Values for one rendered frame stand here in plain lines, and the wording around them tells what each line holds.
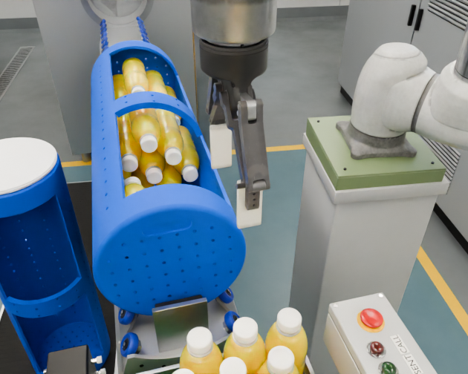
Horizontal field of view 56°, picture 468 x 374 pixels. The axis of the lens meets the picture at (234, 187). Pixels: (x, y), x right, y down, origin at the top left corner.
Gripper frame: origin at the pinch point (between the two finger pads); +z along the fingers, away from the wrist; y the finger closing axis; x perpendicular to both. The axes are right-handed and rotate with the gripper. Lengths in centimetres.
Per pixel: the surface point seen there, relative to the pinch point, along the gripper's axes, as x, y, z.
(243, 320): -0.3, -4.2, 23.6
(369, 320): -19.5, -9.8, 23.3
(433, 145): -156, 132, 96
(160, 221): 9.5, 11.9, 13.8
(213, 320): 1.5, 10.5, 41.7
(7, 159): 45, 69, 31
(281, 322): -6.0, -6.1, 23.5
